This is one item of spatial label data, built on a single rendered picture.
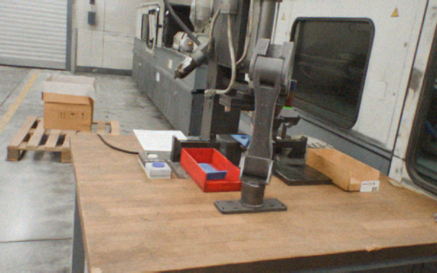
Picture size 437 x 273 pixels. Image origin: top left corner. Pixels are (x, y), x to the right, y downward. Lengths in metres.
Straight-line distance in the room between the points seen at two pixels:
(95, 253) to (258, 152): 0.48
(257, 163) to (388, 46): 0.99
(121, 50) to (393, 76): 9.18
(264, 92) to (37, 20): 9.66
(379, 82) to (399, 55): 0.15
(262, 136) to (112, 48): 9.64
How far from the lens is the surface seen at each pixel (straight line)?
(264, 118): 1.08
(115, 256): 0.91
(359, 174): 1.58
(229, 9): 1.55
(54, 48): 10.57
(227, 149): 1.49
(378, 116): 1.93
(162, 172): 1.31
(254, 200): 1.14
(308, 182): 1.43
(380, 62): 1.95
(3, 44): 10.67
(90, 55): 10.63
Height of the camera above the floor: 1.36
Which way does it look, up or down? 14 degrees down
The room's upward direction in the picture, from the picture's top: 7 degrees clockwise
